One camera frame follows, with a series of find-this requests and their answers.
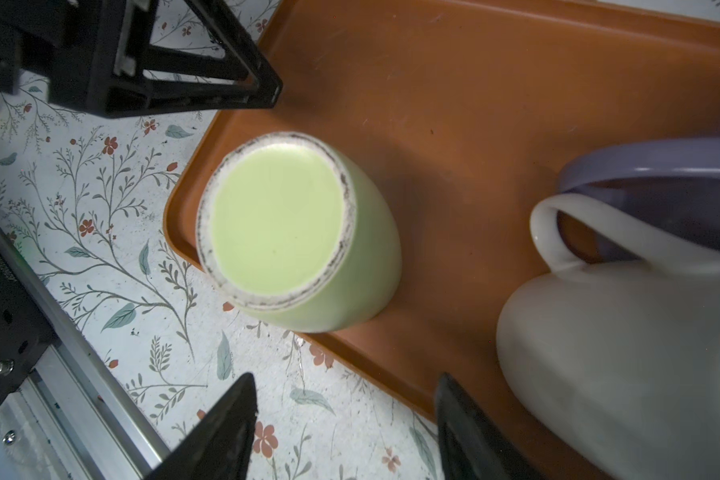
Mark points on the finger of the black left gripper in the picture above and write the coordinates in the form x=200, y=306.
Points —
x=146, y=79

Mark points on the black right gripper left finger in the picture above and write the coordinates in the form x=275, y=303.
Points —
x=220, y=446

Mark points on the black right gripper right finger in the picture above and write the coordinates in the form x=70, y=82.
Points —
x=470, y=444

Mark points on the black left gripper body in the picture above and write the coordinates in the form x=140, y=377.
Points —
x=78, y=46

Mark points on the light green mug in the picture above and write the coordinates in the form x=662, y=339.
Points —
x=296, y=235

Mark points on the white mug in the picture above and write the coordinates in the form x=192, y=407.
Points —
x=617, y=348

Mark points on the purple mug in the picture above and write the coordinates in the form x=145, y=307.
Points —
x=670, y=184

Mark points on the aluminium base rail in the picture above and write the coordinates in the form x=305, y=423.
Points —
x=89, y=419

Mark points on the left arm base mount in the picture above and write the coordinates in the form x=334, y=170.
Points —
x=25, y=332

